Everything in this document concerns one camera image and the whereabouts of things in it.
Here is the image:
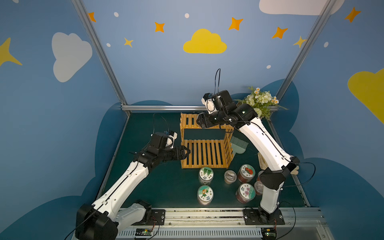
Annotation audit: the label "bamboo two-tier shelf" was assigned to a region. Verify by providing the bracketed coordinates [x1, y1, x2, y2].
[180, 113, 235, 169]

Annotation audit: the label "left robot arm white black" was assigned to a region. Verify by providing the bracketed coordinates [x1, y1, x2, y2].
[74, 131, 191, 240]

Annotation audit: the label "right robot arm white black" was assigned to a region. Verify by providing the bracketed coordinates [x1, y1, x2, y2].
[196, 100, 300, 218]

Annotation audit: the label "large jar green leaf lid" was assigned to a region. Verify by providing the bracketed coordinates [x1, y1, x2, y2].
[199, 167, 214, 185]

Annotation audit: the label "large jar orange flower lid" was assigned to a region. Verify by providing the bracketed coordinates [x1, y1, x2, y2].
[197, 185, 214, 206]

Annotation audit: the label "small clear jar upper middle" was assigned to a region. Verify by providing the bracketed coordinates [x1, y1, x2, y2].
[224, 170, 237, 185]

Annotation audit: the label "small clear jar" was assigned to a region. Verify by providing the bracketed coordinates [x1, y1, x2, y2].
[224, 170, 237, 185]
[254, 180, 264, 196]
[257, 170, 264, 181]

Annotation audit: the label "white green artificial flowers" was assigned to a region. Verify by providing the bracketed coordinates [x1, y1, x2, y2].
[236, 87, 288, 120]

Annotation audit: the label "rear aluminium crossbar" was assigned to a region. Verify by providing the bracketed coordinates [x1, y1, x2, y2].
[121, 105, 207, 112]

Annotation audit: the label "large jar red strawberry lid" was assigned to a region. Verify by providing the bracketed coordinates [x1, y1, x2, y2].
[238, 164, 256, 183]

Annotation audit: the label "beige work gloves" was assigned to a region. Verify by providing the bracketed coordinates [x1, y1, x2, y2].
[258, 153, 300, 175]

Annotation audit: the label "large jar purple flower lid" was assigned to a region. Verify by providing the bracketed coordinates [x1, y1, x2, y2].
[236, 183, 256, 204]

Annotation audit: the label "small clear jar upper right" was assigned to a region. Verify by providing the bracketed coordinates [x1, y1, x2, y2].
[257, 170, 264, 181]

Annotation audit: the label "left green circuit board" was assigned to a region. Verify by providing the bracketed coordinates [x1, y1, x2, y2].
[135, 229, 152, 238]

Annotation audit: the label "green circuit board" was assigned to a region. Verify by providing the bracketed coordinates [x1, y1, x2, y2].
[261, 228, 277, 240]
[135, 229, 152, 238]

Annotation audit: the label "small clear jar lower right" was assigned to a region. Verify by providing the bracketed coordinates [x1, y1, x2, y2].
[254, 180, 264, 196]

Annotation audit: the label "right green circuit board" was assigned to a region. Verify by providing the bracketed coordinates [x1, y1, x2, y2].
[261, 228, 277, 240]

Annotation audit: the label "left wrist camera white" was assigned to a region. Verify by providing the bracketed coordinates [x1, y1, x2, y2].
[165, 130, 178, 149]

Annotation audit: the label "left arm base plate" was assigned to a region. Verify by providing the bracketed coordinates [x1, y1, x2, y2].
[133, 209, 166, 226]

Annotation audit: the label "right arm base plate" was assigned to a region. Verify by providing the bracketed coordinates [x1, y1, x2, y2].
[243, 208, 285, 226]

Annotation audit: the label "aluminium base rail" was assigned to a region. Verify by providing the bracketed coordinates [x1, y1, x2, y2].
[115, 207, 334, 240]

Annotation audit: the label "left aluminium frame post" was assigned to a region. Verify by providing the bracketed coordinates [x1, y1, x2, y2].
[72, 0, 131, 118]

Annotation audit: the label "aluminium frame post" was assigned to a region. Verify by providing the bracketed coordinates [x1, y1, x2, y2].
[72, 0, 131, 118]
[276, 0, 337, 101]

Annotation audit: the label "right aluminium frame post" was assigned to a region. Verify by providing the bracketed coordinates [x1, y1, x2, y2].
[276, 0, 337, 101]

